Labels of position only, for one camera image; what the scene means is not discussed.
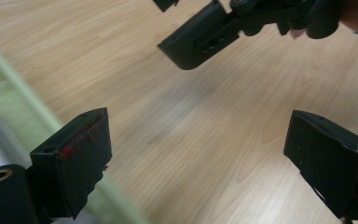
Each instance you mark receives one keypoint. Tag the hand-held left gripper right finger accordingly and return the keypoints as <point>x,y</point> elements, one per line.
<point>326,165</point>

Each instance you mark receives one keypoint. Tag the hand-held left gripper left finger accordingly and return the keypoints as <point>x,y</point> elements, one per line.
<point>77,168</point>

